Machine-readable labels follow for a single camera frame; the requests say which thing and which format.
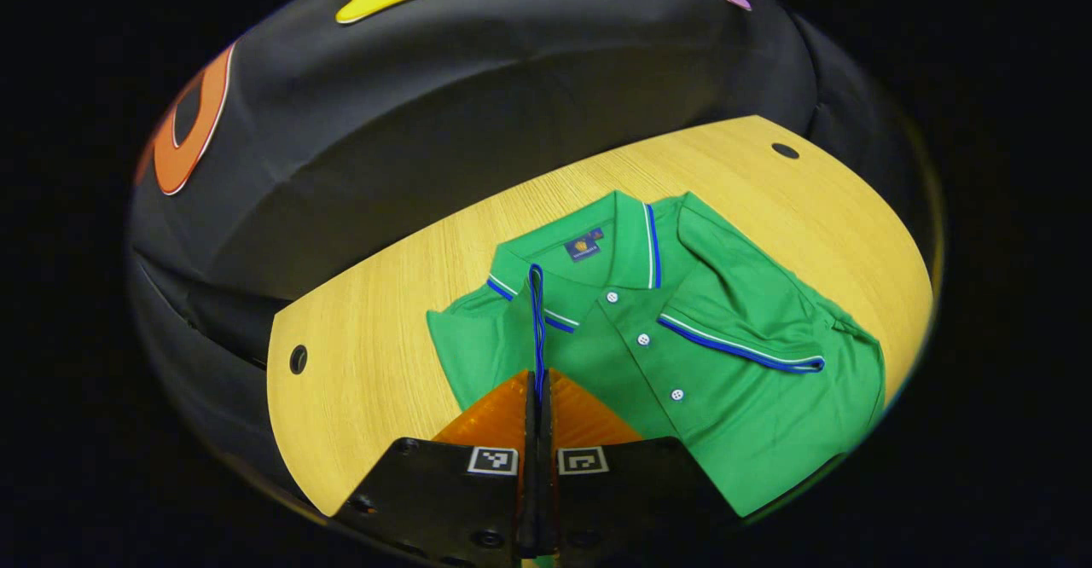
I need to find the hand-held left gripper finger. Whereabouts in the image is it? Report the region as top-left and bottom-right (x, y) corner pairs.
(331, 368), (540, 568)
(541, 368), (743, 568)

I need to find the green T-shirt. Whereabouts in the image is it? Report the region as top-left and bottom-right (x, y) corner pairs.
(427, 190), (886, 519)

